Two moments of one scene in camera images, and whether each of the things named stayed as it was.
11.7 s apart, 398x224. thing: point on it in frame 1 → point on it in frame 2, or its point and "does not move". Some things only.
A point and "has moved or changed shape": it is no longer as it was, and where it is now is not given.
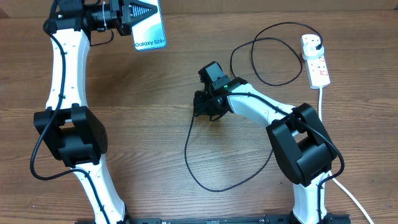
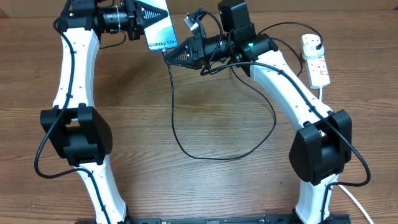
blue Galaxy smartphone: [149, 33] has moved or changed shape
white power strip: [316, 68] does not move
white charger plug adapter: [310, 51] does not move
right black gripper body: [207, 106] → [199, 45]
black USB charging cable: [223, 190] → [293, 22]
